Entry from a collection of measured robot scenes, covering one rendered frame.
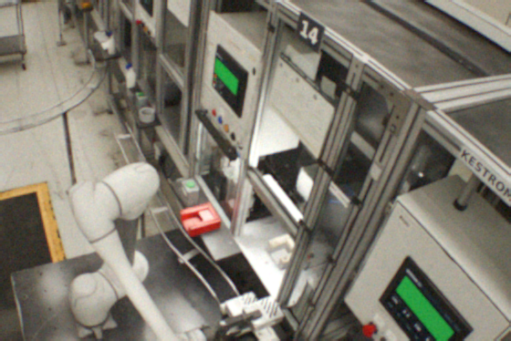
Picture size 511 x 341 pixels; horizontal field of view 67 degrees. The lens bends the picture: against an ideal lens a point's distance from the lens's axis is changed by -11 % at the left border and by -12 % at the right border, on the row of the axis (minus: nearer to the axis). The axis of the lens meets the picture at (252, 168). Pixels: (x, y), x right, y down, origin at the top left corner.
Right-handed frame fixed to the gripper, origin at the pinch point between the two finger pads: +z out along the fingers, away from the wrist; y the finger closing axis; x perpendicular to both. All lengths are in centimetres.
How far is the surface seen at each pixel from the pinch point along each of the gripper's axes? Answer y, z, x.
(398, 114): 94, 19, -9
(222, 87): 55, 16, 69
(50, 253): -103, -67, 141
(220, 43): 69, 18, 79
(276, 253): -12.8, 31.7, 30.8
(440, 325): 60, 15, -48
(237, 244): -13.3, 18.1, 42.7
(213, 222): -8, 11, 55
